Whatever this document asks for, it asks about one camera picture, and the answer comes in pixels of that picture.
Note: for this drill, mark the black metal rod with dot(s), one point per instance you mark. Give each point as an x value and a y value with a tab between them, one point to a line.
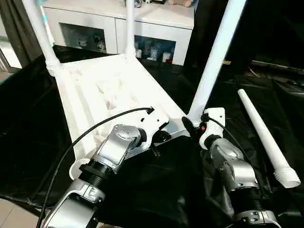
280	65

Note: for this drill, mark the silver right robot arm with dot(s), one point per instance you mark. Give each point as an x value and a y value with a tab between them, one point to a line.
232	166

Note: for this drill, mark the white plastic table leg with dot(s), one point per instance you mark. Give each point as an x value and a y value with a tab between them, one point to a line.
218	52
266	137
130	28
40	33

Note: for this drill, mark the white glass-door cabinet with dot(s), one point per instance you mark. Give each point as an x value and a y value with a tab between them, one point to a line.
95	19

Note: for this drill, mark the black plastic mat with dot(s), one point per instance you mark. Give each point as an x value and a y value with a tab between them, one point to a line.
28	118

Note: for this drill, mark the small yellow label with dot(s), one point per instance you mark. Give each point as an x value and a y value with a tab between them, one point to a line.
227	62

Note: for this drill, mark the white plastic table top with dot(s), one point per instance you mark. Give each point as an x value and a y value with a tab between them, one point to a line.
109	90

